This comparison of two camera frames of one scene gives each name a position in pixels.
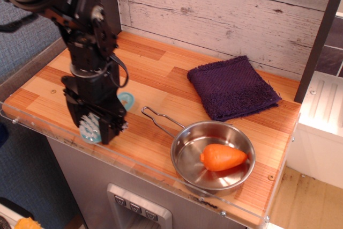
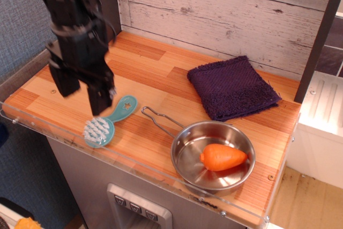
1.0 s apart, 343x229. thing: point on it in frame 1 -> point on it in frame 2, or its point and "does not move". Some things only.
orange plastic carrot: x=218 y=157 does not move
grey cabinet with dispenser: x=109 y=195 does not move
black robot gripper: x=99 y=96 -> x=85 y=51
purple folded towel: x=232 y=88 does not move
